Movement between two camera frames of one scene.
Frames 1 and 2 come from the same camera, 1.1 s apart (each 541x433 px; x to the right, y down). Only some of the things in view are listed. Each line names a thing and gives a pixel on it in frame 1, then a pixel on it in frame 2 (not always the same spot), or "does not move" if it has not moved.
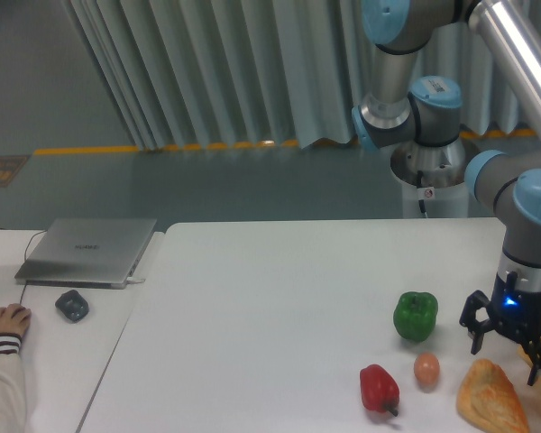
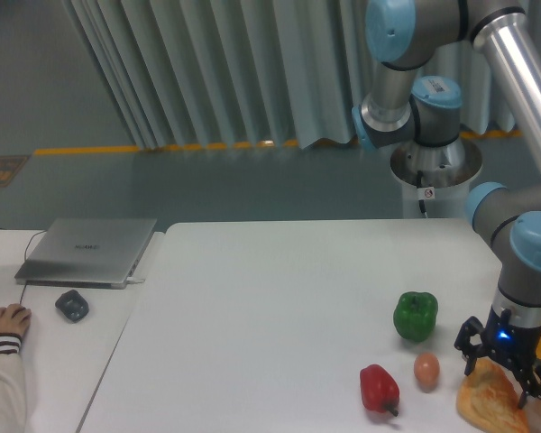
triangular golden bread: x=489 y=400 does not move
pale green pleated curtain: x=206 y=74 does not move
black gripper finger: x=476 y=329 -> x=472 y=326
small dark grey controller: x=72 y=305 does not move
